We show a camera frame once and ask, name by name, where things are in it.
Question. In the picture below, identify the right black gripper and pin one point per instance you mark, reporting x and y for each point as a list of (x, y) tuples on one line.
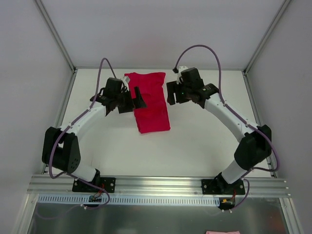
[(178, 92)]

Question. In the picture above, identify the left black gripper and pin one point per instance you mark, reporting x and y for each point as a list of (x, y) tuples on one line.
[(130, 101)]

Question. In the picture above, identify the red t-shirt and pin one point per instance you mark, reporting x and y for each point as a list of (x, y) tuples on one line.
[(153, 118)]

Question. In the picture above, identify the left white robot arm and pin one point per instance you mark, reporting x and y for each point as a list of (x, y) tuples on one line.
[(61, 151)]

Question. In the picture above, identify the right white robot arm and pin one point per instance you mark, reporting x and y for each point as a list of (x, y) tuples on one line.
[(253, 140)]

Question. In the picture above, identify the pink folded cloth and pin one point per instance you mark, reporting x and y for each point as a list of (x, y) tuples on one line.
[(221, 232)]

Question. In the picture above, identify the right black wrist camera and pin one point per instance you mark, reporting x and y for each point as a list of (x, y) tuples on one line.
[(188, 76)]

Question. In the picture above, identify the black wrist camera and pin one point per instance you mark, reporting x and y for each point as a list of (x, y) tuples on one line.
[(188, 76), (116, 86)]

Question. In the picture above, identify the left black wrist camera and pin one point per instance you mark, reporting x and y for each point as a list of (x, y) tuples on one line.
[(116, 86)]

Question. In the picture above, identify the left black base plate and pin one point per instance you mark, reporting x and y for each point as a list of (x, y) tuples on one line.
[(107, 183)]

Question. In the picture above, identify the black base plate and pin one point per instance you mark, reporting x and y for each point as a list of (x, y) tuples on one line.
[(215, 187), (107, 183)]

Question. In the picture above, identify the left aluminium frame post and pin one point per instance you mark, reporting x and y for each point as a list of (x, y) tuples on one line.
[(54, 33)]

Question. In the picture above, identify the aluminium frame post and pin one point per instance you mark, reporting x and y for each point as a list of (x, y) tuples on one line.
[(54, 33), (274, 22)]

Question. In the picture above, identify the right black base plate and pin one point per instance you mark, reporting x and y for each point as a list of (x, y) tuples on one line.
[(215, 187)]

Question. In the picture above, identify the slotted cable duct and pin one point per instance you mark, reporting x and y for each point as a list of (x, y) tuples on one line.
[(130, 200)]

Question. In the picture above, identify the aluminium front rail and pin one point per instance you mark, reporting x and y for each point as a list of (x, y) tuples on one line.
[(158, 185)]

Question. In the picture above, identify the right aluminium frame post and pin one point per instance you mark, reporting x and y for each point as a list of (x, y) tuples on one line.
[(274, 22)]

